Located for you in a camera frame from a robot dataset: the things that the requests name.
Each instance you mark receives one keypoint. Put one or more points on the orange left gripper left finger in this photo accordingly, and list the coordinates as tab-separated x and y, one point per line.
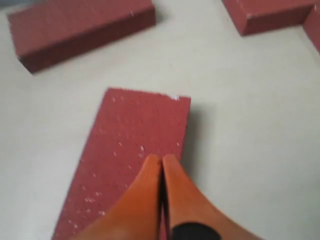
136	215

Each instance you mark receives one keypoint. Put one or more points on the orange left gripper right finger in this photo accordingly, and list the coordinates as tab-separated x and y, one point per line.
187	205

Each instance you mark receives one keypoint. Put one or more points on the red brick chipped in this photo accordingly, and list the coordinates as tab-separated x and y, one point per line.
128	127

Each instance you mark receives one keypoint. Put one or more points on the red brick second row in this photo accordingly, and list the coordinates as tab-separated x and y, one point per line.
257	16

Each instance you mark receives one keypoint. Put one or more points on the red brick far left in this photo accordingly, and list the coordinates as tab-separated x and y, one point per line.
54	31

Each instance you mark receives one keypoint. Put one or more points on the red brick third row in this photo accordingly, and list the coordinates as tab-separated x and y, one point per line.
311	26

